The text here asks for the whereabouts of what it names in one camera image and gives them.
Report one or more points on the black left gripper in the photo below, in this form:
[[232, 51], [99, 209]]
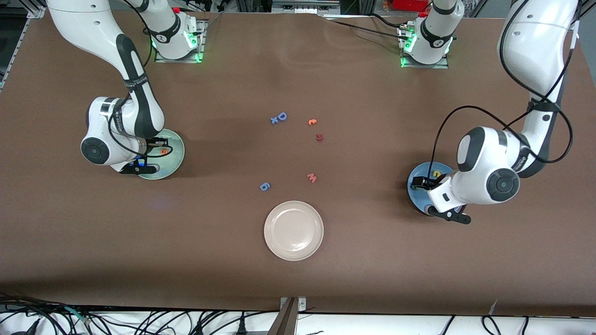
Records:
[[429, 182]]

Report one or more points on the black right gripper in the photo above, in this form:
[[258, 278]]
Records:
[[150, 145]]

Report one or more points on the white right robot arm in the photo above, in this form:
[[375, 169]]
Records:
[[139, 111]]

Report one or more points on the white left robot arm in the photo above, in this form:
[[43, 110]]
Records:
[[484, 172]]

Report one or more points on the blue plate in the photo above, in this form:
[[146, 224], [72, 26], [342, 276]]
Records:
[[419, 170]]

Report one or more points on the pale green plate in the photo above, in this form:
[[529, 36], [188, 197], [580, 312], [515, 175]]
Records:
[[174, 163]]

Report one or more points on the pink letter W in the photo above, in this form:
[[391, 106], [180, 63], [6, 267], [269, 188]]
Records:
[[311, 178]]

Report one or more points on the blue digit 6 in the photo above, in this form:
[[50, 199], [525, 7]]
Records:
[[264, 186]]

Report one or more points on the blue letter D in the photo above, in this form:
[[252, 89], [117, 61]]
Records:
[[286, 117]]

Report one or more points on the beige plate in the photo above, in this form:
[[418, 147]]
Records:
[[293, 231]]

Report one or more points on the white paper scrap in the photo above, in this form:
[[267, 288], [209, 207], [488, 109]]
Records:
[[492, 309]]

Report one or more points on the aluminium corner extrusion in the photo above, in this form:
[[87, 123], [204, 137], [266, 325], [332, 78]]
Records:
[[36, 11]]

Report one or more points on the red box behind table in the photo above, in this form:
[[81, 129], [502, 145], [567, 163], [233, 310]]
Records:
[[409, 4]]

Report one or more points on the black power plug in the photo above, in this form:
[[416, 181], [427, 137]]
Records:
[[241, 328]]

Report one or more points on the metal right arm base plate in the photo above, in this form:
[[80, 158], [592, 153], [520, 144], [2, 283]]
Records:
[[200, 42]]

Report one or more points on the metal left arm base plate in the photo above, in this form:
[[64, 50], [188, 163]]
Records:
[[437, 66]]

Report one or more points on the metal table edge bracket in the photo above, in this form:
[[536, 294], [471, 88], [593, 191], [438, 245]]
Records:
[[288, 321]]

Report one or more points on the aluminium frame behind table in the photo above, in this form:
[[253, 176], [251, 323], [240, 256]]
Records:
[[302, 7]]

